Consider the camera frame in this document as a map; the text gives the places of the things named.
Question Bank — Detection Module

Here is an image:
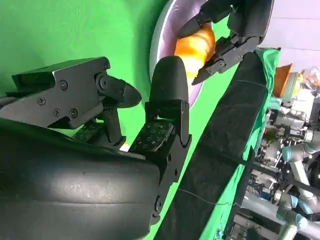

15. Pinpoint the orange box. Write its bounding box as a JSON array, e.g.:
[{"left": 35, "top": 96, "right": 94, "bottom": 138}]
[{"left": 273, "top": 63, "right": 294, "bottom": 98}]

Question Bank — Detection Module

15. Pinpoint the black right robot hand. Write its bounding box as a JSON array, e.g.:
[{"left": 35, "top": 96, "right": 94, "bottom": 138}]
[{"left": 0, "top": 56, "right": 193, "bottom": 240}]

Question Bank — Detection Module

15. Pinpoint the green table cloth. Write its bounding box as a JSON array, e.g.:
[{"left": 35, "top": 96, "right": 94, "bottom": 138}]
[
  {"left": 0, "top": 0, "right": 241, "bottom": 240},
  {"left": 207, "top": 47, "right": 282, "bottom": 240}
]

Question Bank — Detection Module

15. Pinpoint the black table drape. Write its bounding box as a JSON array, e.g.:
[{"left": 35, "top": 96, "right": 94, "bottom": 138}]
[{"left": 154, "top": 51, "right": 270, "bottom": 240}]

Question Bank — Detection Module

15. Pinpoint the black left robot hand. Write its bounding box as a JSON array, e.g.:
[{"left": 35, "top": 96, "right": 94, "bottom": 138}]
[{"left": 179, "top": 0, "right": 275, "bottom": 86}]

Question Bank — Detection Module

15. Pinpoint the lilac plate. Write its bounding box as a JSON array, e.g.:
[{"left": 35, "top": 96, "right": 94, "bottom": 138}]
[{"left": 149, "top": 0, "right": 232, "bottom": 109}]

